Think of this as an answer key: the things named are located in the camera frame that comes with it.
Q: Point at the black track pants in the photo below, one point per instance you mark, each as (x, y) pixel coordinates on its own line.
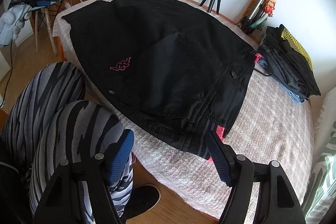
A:
(172, 69)

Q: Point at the zebra print leg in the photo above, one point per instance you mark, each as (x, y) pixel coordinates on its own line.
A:
(52, 88)
(76, 133)

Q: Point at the zebra print right leg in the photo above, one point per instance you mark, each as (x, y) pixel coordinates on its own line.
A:
(76, 133)

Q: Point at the black shoe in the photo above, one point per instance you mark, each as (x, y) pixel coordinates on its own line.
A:
(142, 199)

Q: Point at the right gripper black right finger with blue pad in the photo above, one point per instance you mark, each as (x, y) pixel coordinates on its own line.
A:
(277, 201)

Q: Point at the beige checked bed blanket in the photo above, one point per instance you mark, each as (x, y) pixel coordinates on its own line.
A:
(270, 126)

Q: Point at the white gloved left hand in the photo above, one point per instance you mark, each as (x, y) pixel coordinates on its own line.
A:
(12, 22)

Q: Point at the green white leaf pillow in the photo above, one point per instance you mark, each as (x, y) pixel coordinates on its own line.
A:
(320, 194)

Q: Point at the zebra print left leg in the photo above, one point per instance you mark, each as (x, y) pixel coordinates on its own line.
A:
(52, 88)

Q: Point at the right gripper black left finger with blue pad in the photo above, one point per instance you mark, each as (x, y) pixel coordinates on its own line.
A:
(60, 200)

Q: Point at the stack of folded clothes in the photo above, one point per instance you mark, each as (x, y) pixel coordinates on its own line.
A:
(284, 59)

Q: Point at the folded silver tripod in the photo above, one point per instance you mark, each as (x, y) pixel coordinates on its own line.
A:
(251, 11)

